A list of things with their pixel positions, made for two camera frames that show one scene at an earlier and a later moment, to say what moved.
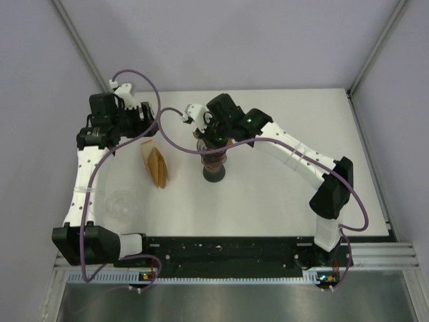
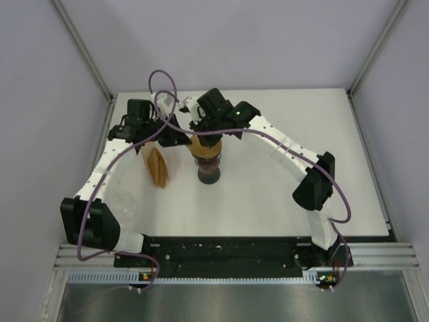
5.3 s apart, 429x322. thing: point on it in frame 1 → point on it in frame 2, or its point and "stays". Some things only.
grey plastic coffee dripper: (219, 156) → (209, 163)
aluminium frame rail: (369, 256) stays
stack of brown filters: (157, 166) stays
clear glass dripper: (120, 206) stays
